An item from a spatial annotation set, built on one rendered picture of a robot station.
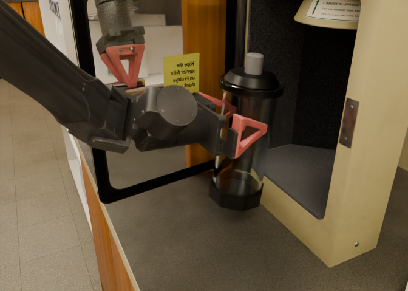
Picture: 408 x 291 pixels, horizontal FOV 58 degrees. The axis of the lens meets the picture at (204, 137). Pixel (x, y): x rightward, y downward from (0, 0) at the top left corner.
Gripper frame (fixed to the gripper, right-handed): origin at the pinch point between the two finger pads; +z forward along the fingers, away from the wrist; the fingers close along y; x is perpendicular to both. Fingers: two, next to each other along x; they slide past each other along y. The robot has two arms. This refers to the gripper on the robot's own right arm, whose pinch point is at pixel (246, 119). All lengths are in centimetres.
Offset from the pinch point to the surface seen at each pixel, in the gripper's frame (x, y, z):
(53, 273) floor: 120, 107, -21
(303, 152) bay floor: 12.3, 5.0, 21.8
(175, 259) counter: 23.3, -3.4, -13.7
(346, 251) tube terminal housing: 18.3, -18.3, 10.8
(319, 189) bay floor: 12.9, -7.8, 13.7
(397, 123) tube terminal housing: -4.8, -18.3, 13.6
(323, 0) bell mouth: -20.3, -5.1, 7.3
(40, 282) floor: 121, 104, -27
